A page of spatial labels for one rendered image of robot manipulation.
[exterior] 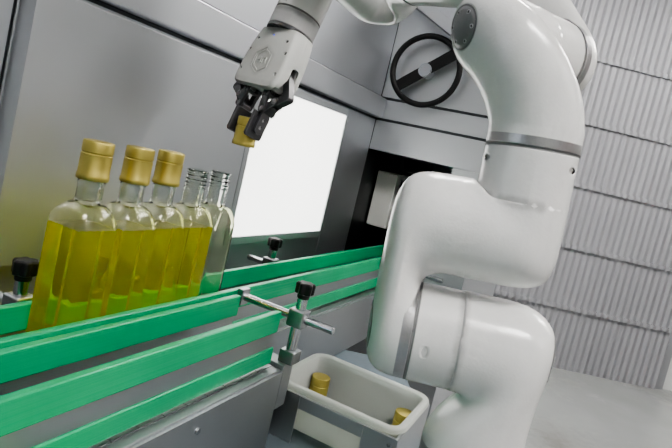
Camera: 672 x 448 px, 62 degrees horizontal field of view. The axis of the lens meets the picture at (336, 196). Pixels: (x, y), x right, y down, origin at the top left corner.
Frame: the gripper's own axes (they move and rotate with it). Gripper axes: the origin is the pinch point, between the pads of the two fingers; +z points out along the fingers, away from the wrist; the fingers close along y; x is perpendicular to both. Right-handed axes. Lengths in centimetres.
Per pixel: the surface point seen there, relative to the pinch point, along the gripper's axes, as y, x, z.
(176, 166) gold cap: 5.8, -12.1, 10.6
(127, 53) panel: -8.2, -17.6, -0.9
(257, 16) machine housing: -20.4, 7.4, -21.8
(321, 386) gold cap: 11.7, 30.1, 35.2
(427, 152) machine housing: -21, 81, -24
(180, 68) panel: -11.2, -7.7, -3.6
